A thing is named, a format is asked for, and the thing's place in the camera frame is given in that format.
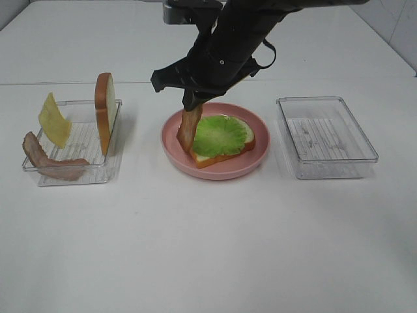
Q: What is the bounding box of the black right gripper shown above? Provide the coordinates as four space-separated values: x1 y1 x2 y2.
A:
151 19 257 112

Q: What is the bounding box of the bacon strip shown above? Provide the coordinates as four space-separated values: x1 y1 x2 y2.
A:
177 104 203 153
22 132 89 181

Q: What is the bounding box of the green lettuce leaf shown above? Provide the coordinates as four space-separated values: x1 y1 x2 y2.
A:
192 115 247 158

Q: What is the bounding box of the bread slice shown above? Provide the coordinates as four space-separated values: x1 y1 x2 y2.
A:
94 72 117 156
189 115 256 168

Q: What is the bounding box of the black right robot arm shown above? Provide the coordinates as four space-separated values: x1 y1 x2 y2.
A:
151 1 360 112

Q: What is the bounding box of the pink round plate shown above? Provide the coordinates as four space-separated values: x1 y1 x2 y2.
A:
161 102 270 180

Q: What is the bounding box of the clear left plastic tray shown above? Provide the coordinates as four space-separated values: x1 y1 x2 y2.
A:
22 99 123 186

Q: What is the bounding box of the clear plastic tray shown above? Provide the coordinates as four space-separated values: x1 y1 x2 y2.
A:
22 99 123 186
276 97 379 179

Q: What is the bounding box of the yellow cheese slice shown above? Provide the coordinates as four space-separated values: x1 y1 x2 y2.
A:
38 92 72 149

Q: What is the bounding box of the clear right plastic tray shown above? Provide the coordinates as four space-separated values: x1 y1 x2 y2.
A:
276 97 379 179

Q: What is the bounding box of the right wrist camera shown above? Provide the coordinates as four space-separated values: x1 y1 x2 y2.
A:
162 0 223 25

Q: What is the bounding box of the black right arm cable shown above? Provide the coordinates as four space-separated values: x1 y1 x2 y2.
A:
240 37 277 78

